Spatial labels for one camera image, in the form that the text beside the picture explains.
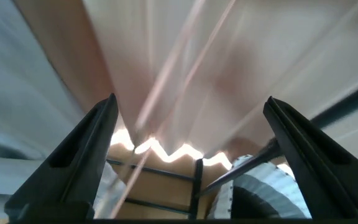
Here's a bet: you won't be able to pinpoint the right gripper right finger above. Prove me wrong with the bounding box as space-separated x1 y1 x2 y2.
262 95 358 219

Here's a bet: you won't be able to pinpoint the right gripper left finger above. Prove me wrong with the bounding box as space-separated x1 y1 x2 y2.
4 93 120 220

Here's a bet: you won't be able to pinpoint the pale grey shorts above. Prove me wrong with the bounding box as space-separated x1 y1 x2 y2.
0 0 127 219

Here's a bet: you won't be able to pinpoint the pink clothes hanger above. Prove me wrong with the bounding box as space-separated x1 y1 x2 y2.
109 0 237 219

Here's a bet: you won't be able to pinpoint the white laundry basket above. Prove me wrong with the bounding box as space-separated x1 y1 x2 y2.
206 154 313 219

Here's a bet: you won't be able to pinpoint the black clothes rack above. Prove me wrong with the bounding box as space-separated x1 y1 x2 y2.
106 77 358 219

